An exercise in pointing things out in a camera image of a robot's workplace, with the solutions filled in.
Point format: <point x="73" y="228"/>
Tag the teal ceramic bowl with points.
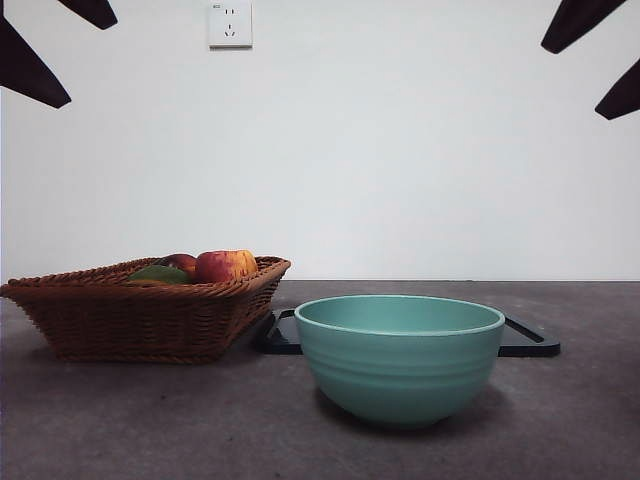
<point x="400" y="375"/>

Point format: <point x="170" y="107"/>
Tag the white wall socket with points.
<point x="240" y="25"/>

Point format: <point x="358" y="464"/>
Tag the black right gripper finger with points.
<point x="622" y="97"/>
<point x="575" y="25"/>

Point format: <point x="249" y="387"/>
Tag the dark red fruit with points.
<point x="180" y="262"/>

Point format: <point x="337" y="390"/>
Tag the brown wicker basket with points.
<point x="135" y="320"/>

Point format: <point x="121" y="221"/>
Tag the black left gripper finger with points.
<point x="30" y="70"/>
<point x="97" y="12"/>

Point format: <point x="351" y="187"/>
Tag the green fruit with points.
<point x="160" y="274"/>

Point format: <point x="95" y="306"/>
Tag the black rectangular tray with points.
<point x="525" y="342"/>

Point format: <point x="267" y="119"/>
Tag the red yellow apple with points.
<point x="225" y="265"/>

